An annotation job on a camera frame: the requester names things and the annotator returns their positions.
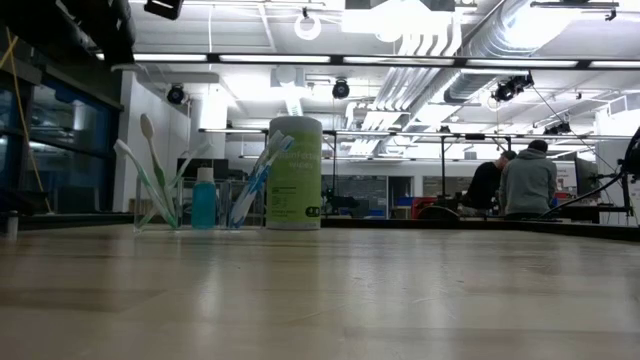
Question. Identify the black ceiling lamp cluster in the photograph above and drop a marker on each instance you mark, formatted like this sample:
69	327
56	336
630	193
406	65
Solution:
505	91

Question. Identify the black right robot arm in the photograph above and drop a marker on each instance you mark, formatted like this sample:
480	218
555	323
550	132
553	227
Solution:
634	155

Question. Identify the black computer monitor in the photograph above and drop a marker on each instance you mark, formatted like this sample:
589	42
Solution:
585	177

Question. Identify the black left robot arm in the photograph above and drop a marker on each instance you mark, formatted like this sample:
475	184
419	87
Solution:
110	30

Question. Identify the turquoise mouthwash bottle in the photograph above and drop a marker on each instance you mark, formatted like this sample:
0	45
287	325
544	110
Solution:
204	205

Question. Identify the clear acrylic organizer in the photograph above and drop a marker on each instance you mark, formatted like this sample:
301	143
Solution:
225	220

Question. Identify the black ceiling spot lamp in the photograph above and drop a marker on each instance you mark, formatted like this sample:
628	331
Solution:
341	90
176	95

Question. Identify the small white post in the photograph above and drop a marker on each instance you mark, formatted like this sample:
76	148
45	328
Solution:
12	225

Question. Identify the blue storage bin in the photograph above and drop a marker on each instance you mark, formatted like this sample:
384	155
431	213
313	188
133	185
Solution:
404	201

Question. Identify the person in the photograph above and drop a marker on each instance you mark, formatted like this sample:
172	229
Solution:
527	182
485	185

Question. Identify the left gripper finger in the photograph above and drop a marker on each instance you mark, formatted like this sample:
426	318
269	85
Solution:
165	9

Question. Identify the green white wipes canister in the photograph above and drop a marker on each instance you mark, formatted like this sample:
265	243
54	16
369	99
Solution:
300	190

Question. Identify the long ceiling light bar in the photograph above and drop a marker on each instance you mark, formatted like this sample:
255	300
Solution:
280	59

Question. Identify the silver ventilation duct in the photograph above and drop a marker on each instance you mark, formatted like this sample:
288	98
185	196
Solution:
470	85

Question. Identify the black background monitor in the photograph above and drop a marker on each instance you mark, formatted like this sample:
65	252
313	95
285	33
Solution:
220	169

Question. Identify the black aluminium table frame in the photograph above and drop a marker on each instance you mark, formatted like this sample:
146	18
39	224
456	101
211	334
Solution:
370	222

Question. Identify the red storage bin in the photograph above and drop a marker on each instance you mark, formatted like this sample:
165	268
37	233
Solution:
424	207

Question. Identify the green white toothbrush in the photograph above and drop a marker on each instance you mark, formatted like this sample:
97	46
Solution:
197	159
147	127
122	148

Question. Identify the black chair back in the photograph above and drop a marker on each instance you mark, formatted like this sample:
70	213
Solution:
437	214

